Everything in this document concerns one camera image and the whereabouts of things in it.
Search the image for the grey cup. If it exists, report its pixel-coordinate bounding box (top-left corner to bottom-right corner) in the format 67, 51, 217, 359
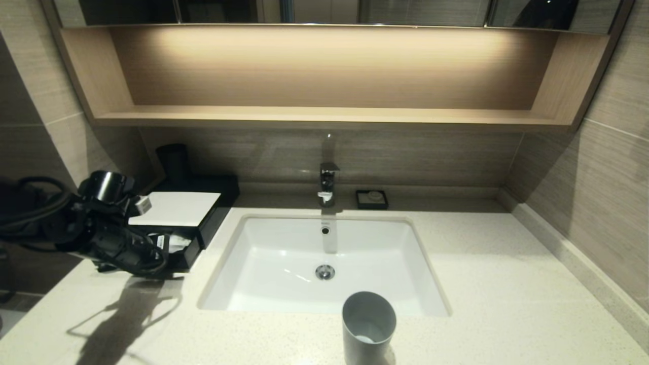
342, 291, 397, 365

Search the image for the black box body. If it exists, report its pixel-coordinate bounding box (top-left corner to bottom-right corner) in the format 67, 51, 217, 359
127, 175, 241, 250

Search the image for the black cylindrical container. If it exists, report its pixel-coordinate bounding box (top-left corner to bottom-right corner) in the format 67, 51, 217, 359
156, 143, 192, 186

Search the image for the white ceramic sink basin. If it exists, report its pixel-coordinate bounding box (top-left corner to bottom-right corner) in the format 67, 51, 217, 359
198, 214, 452, 319

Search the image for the chrome faucet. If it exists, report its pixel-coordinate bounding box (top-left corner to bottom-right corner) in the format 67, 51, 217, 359
318, 162, 341, 207

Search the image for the black soap dish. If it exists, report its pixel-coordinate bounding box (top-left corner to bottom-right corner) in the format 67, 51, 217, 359
356, 190, 389, 210

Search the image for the mirror cabinet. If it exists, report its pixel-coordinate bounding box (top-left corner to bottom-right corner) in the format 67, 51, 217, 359
51, 0, 627, 34

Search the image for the stone backsplash ledge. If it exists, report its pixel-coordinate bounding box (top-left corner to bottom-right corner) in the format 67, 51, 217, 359
499, 188, 649, 350

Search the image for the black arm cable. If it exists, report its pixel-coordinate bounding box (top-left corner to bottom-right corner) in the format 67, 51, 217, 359
0, 176, 71, 251

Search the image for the wooden wall shelf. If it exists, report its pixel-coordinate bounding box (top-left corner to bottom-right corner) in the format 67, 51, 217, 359
43, 24, 634, 133

